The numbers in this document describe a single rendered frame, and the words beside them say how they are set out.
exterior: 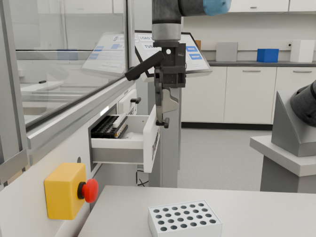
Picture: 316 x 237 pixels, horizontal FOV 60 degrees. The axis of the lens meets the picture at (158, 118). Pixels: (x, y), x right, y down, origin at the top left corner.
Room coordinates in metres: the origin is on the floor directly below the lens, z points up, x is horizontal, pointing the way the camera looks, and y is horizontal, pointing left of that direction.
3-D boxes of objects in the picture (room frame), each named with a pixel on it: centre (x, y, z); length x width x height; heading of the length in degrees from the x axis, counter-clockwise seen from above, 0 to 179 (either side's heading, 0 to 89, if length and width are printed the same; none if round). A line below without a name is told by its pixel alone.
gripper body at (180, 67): (0.74, -0.03, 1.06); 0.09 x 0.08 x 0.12; 85
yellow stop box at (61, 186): (0.42, 0.15, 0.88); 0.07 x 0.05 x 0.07; 175
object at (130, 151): (0.76, 0.22, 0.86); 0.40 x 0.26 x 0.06; 85
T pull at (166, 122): (0.74, -0.01, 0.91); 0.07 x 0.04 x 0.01; 175
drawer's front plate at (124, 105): (1.07, 0.12, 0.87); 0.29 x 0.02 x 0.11; 175
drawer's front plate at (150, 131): (0.74, 0.01, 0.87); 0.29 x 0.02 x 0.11; 175
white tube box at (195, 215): (0.46, -0.05, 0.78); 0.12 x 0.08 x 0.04; 104
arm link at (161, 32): (0.74, -0.02, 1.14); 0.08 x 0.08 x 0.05
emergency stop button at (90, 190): (0.42, 0.12, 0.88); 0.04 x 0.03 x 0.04; 175
